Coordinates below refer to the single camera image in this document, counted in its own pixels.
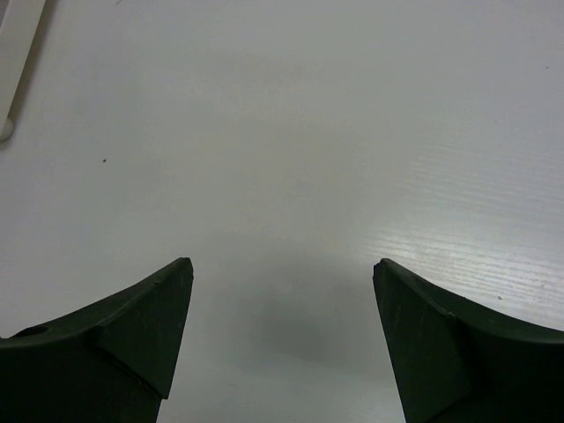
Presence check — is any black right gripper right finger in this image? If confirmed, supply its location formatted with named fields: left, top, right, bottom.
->
left=373, top=259, right=563, bottom=422

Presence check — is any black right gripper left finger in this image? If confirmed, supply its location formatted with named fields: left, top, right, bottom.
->
left=1, top=257, right=194, bottom=422

